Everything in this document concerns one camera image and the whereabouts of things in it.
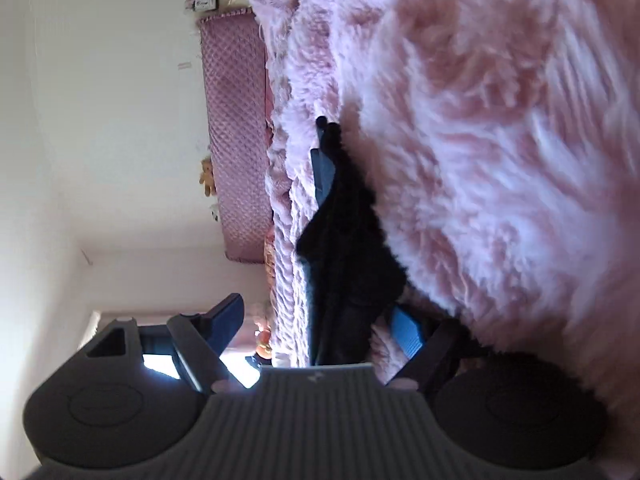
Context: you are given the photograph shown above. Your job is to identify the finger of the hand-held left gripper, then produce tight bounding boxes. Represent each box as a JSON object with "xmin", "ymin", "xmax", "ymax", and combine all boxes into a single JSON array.
[{"xmin": 310, "ymin": 116, "xmax": 343, "ymax": 209}]

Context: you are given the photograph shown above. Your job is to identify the small tan teddy bear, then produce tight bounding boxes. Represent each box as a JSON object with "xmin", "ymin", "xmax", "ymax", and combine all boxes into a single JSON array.
[{"xmin": 200, "ymin": 157, "xmax": 219, "ymax": 197}]

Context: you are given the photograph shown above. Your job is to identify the floral pink pillow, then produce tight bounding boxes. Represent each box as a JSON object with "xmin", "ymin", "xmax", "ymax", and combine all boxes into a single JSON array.
[{"xmin": 262, "ymin": 237, "xmax": 279, "ymax": 306}]

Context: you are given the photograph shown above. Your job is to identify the pink fluffy blanket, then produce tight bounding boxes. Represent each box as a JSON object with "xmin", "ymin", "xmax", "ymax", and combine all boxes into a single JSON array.
[{"xmin": 249, "ymin": 0, "xmax": 640, "ymax": 461}]

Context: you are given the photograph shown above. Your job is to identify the orange pumpkin plush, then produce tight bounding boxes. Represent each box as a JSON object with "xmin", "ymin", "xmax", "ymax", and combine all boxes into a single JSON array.
[{"xmin": 252, "ymin": 326, "xmax": 275, "ymax": 359}]

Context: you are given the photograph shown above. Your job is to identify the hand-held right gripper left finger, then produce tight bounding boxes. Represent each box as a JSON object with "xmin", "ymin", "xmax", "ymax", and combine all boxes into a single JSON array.
[{"xmin": 85, "ymin": 292, "xmax": 248, "ymax": 396}]

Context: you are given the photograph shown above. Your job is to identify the black pants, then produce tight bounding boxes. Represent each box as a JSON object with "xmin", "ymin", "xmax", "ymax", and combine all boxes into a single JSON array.
[{"xmin": 297, "ymin": 127, "xmax": 409, "ymax": 367}]

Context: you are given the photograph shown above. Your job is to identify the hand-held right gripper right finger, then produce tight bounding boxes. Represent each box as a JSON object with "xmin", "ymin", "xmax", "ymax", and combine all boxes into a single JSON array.
[{"xmin": 384, "ymin": 306, "xmax": 481, "ymax": 392}]

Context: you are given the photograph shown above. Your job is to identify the pink quilted headboard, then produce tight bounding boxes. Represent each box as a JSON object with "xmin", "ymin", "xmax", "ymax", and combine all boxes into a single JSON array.
[{"xmin": 199, "ymin": 9, "xmax": 275, "ymax": 265}]

